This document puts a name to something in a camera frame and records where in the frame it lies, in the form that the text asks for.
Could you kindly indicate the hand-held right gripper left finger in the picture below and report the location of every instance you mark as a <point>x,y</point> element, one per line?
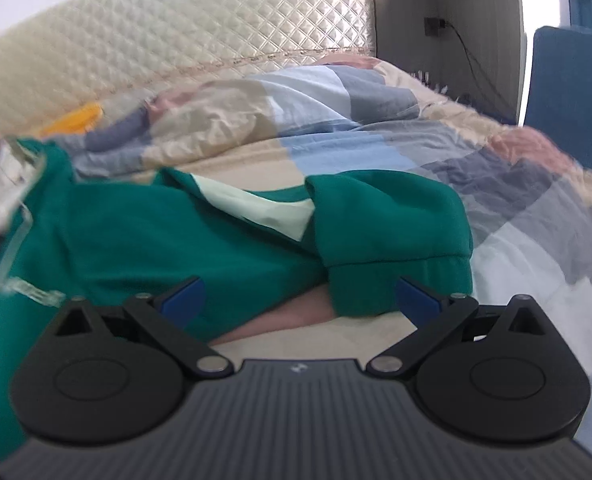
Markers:
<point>185,302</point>

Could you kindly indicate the yellow pillow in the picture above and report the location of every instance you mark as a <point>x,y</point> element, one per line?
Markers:
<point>75,117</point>

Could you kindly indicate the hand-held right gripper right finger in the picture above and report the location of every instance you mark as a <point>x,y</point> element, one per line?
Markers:
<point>416,302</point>

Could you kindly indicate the patchwork quilt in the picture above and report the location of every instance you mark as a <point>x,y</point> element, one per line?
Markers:
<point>526,210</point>

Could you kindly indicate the blue chair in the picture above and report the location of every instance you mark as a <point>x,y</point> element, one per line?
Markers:
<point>566,95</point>

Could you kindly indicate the grey wooden cabinet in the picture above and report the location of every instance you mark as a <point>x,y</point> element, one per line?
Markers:
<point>406,0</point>

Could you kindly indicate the green hoodie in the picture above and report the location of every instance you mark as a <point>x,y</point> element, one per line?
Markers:
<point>175,250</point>

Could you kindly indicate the black wall plug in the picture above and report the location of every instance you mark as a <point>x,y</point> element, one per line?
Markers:
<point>433,26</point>

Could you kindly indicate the cream quilted headboard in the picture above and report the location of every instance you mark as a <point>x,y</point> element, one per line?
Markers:
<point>175,35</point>

